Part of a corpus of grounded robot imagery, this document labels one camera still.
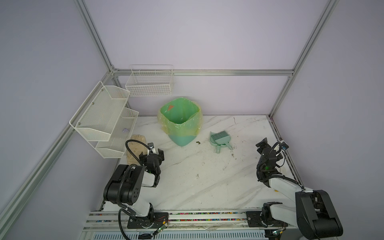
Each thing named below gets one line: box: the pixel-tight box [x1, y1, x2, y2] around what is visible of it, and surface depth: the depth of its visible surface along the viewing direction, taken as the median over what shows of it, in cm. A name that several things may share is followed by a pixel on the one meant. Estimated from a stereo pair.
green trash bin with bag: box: [157, 97, 203, 147], surface depth 92 cm
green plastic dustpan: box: [209, 131, 227, 154], surface depth 103 cm
